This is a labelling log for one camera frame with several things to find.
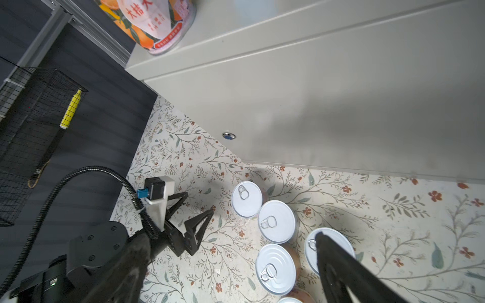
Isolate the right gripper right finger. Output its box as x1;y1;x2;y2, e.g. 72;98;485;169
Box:
317;234;405;302

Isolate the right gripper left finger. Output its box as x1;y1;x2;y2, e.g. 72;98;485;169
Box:
82;233;151;302

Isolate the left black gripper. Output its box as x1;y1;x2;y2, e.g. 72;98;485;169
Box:
162;192;214;257

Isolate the orange label plastic-lid can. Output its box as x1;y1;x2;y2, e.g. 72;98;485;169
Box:
96;0;196;55

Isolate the salmon label can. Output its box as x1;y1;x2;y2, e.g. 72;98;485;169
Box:
255;244;301;296

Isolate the pink label can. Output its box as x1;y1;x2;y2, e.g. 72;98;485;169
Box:
231;181;268;218

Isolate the teal label can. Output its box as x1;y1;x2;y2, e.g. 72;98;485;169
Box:
258;200;297;244

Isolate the yellow black pen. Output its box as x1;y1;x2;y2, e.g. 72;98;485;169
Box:
37;88;83;167

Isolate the beige metal cabinet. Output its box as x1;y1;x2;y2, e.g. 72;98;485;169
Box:
126;1;484;183

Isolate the yellow label ring-pull can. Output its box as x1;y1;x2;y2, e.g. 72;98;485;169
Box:
304;227;356;275

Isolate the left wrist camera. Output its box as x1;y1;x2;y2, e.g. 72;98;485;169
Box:
137;176;175;231

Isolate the pink ring-pull can front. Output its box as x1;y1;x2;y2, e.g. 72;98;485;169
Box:
277;288;316;303

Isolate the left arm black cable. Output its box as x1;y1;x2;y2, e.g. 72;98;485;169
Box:
0;165;162;296

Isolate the black wire basket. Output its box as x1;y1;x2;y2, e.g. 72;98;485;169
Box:
1;66;87;227

